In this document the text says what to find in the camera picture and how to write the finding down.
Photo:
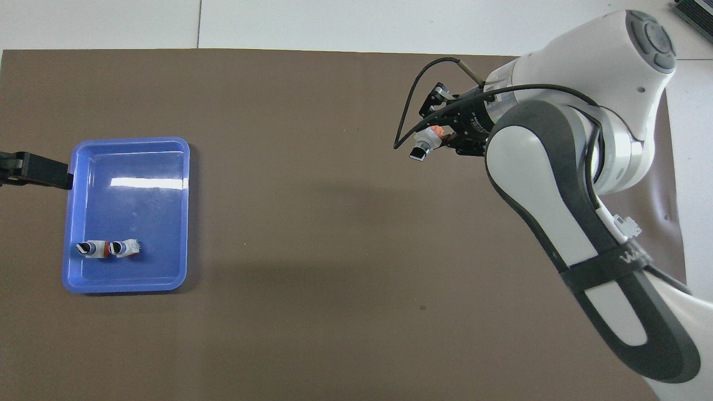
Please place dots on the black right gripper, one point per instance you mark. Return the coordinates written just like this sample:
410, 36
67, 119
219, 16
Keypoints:
473, 120

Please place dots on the white rotary switch orange block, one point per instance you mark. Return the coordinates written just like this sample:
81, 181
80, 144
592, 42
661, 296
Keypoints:
424, 146

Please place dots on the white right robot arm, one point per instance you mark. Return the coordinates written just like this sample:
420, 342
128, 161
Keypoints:
557, 167

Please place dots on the blue plastic tray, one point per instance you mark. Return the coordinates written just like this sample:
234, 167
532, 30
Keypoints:
133, 211

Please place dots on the brown paper table mat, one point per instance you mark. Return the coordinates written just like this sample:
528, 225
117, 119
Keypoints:
278, 223

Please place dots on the white circuit breaker red lever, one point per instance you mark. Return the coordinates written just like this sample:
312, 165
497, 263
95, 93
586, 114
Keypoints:
626, 225

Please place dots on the grey ribbed device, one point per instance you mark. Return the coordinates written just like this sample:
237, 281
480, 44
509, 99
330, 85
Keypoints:
699, 14

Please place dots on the white rotary switch red base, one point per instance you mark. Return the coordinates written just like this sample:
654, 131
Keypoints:
89, 249

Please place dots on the white rotary switch green base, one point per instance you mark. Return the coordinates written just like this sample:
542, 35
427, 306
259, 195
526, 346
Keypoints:
125, 247

